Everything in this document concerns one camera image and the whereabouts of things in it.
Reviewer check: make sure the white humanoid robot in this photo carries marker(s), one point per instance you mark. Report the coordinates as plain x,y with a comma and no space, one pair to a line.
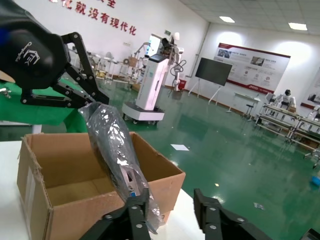
287,98

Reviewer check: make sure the white pipe rack workbench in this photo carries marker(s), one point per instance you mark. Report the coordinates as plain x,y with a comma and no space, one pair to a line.
280,123
310,136

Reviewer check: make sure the brown cardboard sheet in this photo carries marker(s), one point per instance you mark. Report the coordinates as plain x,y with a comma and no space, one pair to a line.
6,77

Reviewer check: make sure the graphics card with metal bracket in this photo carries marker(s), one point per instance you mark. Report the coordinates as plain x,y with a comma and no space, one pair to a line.
130,178

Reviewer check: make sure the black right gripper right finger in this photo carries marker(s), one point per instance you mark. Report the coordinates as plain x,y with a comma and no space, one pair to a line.
212,220

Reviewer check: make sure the black stool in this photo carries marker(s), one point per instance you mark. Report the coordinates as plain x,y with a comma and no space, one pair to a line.
249,107

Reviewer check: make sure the table with green cloth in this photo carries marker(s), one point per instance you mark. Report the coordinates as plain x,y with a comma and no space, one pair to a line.
37,115

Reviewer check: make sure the blue item on floor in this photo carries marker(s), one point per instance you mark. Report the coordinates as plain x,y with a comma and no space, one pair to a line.
315,181

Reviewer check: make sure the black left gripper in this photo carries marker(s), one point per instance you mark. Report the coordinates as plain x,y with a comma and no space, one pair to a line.
30,50

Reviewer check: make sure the small plastic scrap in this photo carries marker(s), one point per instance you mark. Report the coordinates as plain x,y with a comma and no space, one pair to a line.
259,205

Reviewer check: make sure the open brown cardboard box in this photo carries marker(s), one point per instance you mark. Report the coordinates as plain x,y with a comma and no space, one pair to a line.
75,160

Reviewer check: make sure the red-trimmed wall info board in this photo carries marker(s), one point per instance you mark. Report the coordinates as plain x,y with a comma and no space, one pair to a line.
262,70

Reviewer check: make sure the small white table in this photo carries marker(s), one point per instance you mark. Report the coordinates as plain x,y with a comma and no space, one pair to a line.
246,94

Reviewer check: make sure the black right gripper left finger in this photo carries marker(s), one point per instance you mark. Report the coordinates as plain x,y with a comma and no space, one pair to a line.
132,220

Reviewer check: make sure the green exit sign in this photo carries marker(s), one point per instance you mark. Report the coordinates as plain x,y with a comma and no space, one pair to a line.
167,32

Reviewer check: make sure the red fire equipment box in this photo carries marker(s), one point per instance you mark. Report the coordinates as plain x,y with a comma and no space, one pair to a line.
182,85

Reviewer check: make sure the white mobile robot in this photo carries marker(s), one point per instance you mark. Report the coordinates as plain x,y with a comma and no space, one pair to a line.
150,82

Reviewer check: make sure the black screen on white stand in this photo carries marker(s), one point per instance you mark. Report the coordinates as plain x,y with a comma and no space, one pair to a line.
212,71

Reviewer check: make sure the white storage rack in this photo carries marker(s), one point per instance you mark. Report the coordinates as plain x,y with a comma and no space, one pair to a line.
110,58

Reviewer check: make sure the ceiling light panel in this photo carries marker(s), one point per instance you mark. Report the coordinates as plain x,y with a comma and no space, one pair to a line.
227,19
297,26

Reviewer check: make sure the grey translucent antistatic bag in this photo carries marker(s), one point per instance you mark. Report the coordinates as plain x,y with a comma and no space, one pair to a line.
110,135

